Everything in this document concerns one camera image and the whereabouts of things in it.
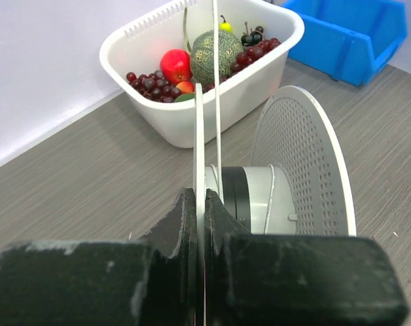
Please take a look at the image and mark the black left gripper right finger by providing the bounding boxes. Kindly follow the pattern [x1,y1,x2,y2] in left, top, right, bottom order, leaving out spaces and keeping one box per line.
[204,190,409,325]

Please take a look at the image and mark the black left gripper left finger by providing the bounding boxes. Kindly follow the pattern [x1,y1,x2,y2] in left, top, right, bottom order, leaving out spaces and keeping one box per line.
[0,188,197,325]

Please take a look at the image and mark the white perforated cable spool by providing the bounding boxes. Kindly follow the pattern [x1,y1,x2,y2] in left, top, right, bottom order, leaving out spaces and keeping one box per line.
[194,86,357,325]

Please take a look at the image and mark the thin white cable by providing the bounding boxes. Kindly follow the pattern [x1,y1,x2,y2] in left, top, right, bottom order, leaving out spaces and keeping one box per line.
[211,0,276,235]

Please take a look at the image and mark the green avocado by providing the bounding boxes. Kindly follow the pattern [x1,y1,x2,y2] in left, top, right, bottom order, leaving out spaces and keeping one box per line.
[174,93,195,103]

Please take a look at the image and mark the dark red grape bunch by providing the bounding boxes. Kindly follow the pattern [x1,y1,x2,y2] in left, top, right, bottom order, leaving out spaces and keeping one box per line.
[125,70,182,103]

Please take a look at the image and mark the small peach fruit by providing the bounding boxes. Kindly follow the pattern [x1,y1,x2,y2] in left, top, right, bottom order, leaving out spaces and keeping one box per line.
[176,81,195,94]

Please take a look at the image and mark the red apple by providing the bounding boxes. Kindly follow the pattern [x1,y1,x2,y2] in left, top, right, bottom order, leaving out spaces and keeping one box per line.
[160,49,192,85]

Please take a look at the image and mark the green netted melon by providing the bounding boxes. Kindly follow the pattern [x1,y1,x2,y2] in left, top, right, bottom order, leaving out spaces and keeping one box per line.
[190,29,243,87]

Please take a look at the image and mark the white plastic fruit basket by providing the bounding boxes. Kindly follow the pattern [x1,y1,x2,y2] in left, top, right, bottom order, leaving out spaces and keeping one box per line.
[99,1,304,148]

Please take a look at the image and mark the black grape bunch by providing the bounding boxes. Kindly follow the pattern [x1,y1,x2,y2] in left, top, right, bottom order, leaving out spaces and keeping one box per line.
[240,22,265,47]

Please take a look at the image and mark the yellow green pear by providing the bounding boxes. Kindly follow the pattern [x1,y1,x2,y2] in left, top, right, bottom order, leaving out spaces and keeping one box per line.
[219,15,233,33]

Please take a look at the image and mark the blue plastic bin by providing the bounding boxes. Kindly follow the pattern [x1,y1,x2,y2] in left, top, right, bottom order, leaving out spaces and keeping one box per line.
[283,0,407,86]

